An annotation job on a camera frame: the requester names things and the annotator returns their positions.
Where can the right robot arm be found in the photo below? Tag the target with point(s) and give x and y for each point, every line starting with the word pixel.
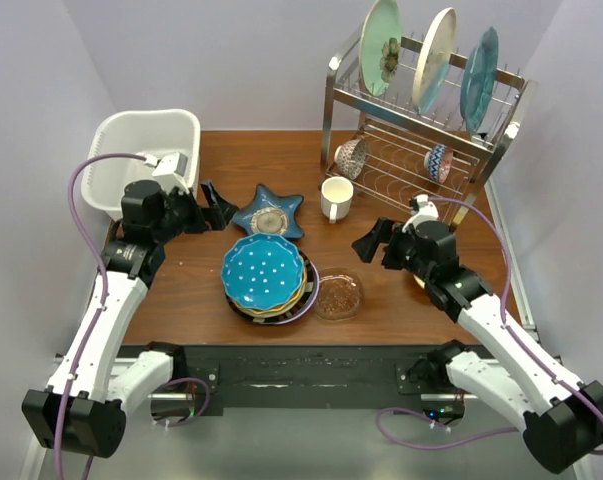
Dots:
pixel 559 416

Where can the white mug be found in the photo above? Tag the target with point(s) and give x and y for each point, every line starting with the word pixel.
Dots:
pixel 336 198

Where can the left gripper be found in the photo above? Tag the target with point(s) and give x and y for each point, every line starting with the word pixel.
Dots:
pixel 216 215

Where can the black striped plate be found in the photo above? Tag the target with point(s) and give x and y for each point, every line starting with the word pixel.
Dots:
pixel 296 311

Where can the metal dish rack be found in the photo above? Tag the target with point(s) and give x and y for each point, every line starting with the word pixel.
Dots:
pixel 398 137

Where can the white plastic bin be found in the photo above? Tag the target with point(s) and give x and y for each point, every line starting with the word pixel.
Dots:
pixel 151 133

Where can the beige blue plate in rack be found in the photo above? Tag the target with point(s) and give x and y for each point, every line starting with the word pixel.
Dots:
pixel 433 60

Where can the blue zigzag bowl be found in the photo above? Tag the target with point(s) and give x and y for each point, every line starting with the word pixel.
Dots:
pixel 438 162

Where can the clear glass dish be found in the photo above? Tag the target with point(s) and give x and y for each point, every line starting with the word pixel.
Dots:
pixel 341 295

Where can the blue polka dot plate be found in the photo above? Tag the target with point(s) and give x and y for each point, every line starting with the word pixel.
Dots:
pixel 262 271

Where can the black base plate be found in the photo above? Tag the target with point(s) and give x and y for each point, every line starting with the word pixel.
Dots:
pixel 309 377

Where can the blue star-shaped dish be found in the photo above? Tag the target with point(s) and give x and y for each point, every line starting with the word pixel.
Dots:
pixel 271 214

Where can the yellow blue small bowl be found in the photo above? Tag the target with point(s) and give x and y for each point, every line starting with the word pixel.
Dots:
pixel 419 281

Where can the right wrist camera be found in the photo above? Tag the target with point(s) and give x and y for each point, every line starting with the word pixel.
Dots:
pixel 423 210

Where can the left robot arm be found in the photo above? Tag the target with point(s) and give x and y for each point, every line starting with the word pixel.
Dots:
pixel 84 409

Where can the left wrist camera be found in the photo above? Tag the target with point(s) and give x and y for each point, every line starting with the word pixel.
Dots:
pixel 169 170

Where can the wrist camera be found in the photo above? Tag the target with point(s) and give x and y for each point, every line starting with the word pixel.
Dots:
pixel 423 210
pixel 169 170

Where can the red patterned bowl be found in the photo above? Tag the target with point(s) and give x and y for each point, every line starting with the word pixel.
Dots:
pixel 351 157

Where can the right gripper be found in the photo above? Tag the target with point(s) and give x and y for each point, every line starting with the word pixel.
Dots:
pixel 383 232

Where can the mint flower plate in rack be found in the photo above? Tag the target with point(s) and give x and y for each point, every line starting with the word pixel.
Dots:
pixel 380 46

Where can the teal glass plate in rack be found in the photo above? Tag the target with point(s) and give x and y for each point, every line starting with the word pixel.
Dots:
pixel 478 80

